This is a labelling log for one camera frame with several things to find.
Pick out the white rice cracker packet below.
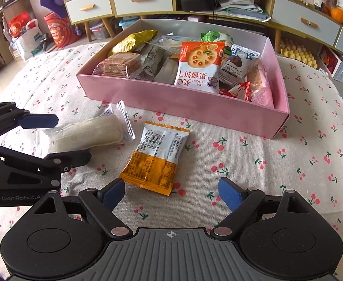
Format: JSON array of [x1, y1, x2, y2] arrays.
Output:
[[44, 100, 136, 153]]

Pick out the orange and white snack packet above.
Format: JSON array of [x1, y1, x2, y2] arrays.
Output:
[[119, 121, 190, 196]]

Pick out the pink wafer packet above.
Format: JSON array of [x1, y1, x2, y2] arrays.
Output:
[[245, 59, 274, 108]]

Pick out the red candy packet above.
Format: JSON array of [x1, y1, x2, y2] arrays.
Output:
[[219, 82, 251, 101]]

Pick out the brown wafer packet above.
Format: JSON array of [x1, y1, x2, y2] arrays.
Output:
[[93, 53, 142, 78]]

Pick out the truffle chocolate packet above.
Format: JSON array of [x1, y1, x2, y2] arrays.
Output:
[[219, 44, 260, 86]]

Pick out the yellow snack packet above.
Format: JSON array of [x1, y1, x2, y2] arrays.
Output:
[[108, 29, 158, 56]]

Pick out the grey-green snack packet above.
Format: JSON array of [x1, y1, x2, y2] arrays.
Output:
[[136, 44, 165, 81]]

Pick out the lotus root biscuit packet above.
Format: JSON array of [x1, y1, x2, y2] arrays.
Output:
[[174, 41, 225, 94]]

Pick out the green snack packet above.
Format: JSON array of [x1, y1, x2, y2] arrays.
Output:
[[201, 30, 234, 47]]

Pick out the cream cake packet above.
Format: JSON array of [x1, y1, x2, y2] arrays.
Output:
[[154, 54, 179, 85]]

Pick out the white shopping bag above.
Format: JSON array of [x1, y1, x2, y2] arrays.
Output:
[[9, 18, 44, 61]]

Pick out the cherry print floor cloth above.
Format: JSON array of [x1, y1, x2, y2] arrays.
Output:
[[0, 43, 343, 280]]

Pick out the red lantern bag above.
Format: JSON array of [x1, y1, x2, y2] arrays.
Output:
[[44, 12, 80, 48]]

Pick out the wooden TV cabinet white drawers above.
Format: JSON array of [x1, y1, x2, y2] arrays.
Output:
[[63, 0, 343, 54]]

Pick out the yellow egg tray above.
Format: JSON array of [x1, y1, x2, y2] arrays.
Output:
[[279, 38, 318, 69]]

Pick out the oranges on cabinet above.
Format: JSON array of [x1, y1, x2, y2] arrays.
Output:
[[318, 0, 343, 24]]

